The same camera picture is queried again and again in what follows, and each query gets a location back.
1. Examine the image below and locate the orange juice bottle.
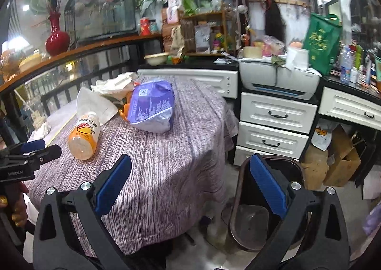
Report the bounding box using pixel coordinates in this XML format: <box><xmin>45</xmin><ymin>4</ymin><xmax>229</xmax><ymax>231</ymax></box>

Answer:
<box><xmin>68</xmin><ymin>111</ymin><xmax>101</xmax><ymax>160</ymax></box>

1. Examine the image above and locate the purple snack bag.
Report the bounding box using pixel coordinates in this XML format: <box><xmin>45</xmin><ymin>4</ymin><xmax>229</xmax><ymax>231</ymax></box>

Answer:
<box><xmin>127</xmin><ymin>79</ymin><xmax>175</xmax><ymax>133</ymax></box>

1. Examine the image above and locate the white paper bag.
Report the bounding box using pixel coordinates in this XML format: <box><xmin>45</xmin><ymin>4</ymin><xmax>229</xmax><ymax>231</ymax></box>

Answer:
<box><xmin>91</xmin><ymin>72</ymin><xmax>138</xmax><ymax>100</ymax></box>

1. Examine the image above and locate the dark brown trash bin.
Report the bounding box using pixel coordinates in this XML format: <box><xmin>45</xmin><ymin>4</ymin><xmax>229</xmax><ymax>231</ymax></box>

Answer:
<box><xmin>229</xmin><ymin>155</ymin><xmax>308</xmax><ymax>252</ymax></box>

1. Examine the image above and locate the person's left hand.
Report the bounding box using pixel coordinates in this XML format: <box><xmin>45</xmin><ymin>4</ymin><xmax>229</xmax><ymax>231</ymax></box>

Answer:
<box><xmin>0</xmin><ymin>182</ymin><xmax>29</xmax><ymax>228</ymax></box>

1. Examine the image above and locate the brown plush toy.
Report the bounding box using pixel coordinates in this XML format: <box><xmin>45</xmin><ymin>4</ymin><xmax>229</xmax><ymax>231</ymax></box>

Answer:
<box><xmin>301</xmin><ymin>144</ymin><xmax>329</xmax><ymax>190</ymax></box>

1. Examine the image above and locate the brown cardboard box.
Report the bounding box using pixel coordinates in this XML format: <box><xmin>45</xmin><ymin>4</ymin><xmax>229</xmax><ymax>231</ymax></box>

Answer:
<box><xmin>323</xmin><ymin>125</ymin><xmax>361</xmax><ymax>187</ymax></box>

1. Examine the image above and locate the orange chip wrapper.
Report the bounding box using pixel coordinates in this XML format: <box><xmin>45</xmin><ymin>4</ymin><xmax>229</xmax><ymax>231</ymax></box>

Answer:
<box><xmin>119</xmin><ymin>91</ymin><xmax>133</xmax><ymax>122</ymax></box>

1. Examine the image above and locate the white bag orange logo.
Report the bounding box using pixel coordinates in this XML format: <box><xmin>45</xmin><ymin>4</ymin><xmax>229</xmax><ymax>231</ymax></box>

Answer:
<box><xmin>311</xmin><ymin>119</ymin><xmax>338</xmax><ymax>151</ymax></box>

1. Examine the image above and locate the red vase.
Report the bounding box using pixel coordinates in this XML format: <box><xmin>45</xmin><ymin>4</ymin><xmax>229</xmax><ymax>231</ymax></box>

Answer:
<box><xmin>45</xmin><ymin>12</ymin><xmax>70</xmax><ymax>57</ymax></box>

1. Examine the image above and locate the white middle drawer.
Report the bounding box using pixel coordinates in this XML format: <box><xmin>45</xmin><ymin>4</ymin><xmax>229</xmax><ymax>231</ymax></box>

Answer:
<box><xmin>237</xmin><ymin>122</ymin><xmax>309</xmax><ymax>159</ymax></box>

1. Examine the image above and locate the white upper drawer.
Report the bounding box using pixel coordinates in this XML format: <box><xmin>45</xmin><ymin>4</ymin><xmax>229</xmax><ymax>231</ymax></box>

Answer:
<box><xmin>240</xmin><ymin>92</ymin><xmax>317</xmax><ymax>134</ymax></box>

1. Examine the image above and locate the white desk drawer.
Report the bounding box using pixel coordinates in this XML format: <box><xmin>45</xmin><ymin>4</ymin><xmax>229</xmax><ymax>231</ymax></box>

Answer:
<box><xmin>318</xmin><ymin>87</ymin><xmax>381</xmax><ymax>131</ymax></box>

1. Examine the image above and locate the glass terrarium tank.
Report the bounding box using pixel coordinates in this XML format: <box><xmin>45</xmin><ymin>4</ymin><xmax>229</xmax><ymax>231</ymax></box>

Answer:
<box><xmin>64</xmin><ymin>0</ymin><xmax>138</xmax><ymax>44</ymax></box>

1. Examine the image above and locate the cream bowl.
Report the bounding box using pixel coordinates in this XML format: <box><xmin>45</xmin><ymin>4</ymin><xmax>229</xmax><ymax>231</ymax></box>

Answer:
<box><xmin>144</xmin><ymin>53</ymin><xmax>169</xmax><ymax>66</ymax></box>

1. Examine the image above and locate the red tin can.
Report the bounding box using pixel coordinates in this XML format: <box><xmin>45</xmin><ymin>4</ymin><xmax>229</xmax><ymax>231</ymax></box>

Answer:
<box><xmin>140</xmin><ymin>17</ymin><xmax>151</xmax><ymax>36</ymax></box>

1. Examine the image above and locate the white printer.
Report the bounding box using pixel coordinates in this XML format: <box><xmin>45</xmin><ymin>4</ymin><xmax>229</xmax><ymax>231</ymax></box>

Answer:
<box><xmin>238</xmin><ymin>57</ymin><xmax>322</xmax><ymax>100</ymax></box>

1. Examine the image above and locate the water bottle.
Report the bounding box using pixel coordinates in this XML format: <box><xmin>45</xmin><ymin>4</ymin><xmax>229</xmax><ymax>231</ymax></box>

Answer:
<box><xmin>340</xmin><ymin>45</ymin><xmax>353</xmax><ymax>84</ymax></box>

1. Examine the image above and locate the white curved cabinet panel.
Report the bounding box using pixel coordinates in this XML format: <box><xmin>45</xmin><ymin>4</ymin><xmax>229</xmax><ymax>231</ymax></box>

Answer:
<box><xmin>136</xmin><ymin>68</ymin><xmax>239</xmax><ymax>100</ymax></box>

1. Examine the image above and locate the wooden shelf rack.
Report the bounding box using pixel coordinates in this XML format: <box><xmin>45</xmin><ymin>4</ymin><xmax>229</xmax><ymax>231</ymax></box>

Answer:
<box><xmin>180</xmin><ymin>11</ymin><xmax>234</xmax><ymax>56</ymax></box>

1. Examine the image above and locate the green shopping bag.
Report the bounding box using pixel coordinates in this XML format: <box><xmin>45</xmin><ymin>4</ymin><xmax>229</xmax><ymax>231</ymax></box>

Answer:
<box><xmin>303</xmin><ymin>13</ymin><xmax>342</xmax><ymax>76</ymax></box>

